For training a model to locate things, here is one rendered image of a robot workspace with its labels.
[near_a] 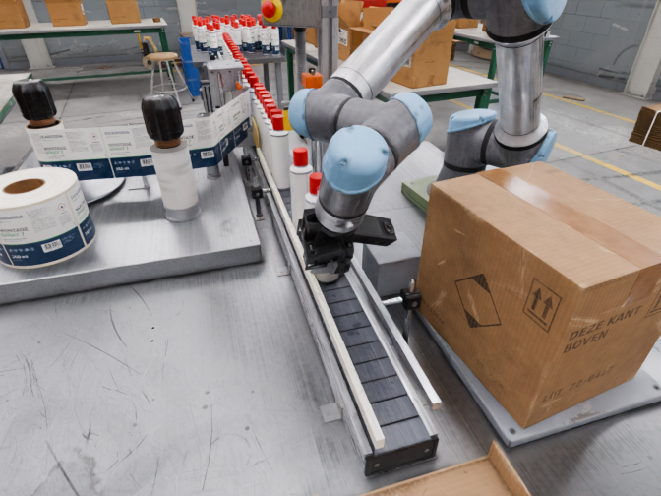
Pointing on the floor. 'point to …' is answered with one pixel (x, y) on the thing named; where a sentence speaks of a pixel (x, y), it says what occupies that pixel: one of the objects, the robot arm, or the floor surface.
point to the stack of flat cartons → (648, 127)
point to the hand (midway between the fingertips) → (332, 266)
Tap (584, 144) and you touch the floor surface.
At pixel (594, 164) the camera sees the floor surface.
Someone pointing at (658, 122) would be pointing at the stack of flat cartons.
